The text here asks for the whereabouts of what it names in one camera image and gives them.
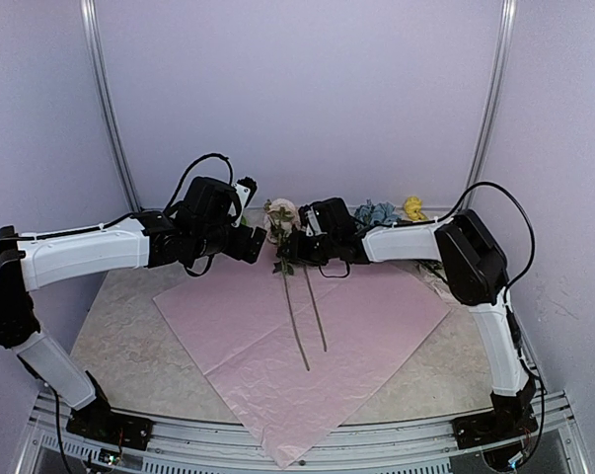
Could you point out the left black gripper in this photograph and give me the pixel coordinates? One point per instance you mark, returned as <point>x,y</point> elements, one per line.
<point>239,250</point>

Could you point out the yellow fake flower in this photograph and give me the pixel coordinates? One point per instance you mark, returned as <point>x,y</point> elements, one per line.
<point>413,209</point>

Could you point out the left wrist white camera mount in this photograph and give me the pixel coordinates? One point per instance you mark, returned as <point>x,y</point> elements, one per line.
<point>245,189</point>

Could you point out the blue fake flower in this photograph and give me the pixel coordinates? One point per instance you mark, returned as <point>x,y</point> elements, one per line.
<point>370,214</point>

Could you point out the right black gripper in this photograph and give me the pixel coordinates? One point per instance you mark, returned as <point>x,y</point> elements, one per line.
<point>296,253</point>

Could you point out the right aluminium corner post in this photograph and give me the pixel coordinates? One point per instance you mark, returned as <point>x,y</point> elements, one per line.
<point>491,106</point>

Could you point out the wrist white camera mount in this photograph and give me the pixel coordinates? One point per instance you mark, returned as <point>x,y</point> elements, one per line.
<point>310,221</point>
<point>245,189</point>

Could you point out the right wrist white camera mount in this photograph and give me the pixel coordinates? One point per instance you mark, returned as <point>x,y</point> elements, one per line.
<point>310,221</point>

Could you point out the purple wrapping paper sheet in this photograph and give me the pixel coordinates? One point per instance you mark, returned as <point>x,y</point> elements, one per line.
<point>300,350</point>

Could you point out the left aluminium corner post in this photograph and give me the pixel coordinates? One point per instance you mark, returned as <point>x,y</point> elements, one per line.
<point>96,52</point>

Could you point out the cream printed ribbon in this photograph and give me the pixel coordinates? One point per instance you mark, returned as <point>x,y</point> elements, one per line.
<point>432,274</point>

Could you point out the aluminium corner post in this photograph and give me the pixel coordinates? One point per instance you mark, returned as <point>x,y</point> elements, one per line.
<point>491,106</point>
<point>96,52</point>

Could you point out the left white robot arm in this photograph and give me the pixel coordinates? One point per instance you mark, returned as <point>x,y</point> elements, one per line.
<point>30,262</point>

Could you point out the aluminium front rail frame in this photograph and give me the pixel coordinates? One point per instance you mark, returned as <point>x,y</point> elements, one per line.
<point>546,440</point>

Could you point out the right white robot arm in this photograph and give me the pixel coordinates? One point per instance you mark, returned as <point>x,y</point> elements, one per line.
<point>476,273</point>

